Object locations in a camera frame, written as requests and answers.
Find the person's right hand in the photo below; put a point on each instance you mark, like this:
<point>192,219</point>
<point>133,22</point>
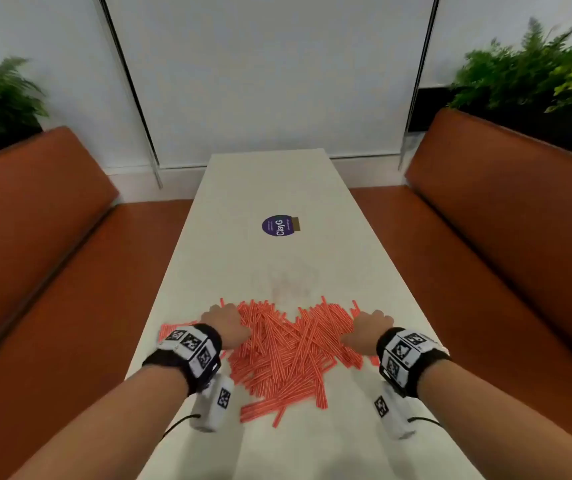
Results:
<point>370,332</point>

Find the person's left hand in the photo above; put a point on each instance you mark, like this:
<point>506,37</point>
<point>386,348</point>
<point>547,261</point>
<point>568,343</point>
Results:
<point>228,327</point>

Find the person's left thumb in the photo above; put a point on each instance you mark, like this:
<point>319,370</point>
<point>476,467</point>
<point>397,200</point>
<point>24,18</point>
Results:
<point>246,336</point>

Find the person's right thumb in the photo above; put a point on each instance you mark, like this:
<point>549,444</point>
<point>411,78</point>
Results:
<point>350,338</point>

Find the pile of red striped straws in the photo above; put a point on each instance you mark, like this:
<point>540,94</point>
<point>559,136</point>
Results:
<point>286,352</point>

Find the person's right forearm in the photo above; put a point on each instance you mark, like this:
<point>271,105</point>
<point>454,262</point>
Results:
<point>495,424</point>

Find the person's left forearm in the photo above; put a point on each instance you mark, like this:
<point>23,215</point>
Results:
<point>111,434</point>

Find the round purple sticker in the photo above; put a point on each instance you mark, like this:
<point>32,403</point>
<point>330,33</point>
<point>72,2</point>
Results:
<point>277,226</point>

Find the small brown tag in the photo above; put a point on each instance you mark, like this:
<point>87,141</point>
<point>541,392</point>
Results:
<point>298,223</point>

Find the orange upholstered bench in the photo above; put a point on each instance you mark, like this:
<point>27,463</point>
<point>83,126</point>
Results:
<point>41,274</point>
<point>505,234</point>

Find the white roller blind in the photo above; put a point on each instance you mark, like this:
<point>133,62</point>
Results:
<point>271,74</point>

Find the green leafy plants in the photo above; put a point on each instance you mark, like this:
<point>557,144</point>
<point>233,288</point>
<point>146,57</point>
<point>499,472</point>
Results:
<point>530,74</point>

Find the green fern plant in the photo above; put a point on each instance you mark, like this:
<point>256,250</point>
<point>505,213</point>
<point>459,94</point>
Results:
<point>1,97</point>

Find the black wrist camera marker band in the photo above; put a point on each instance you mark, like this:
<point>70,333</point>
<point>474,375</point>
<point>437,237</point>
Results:
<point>193,349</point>
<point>403,357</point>

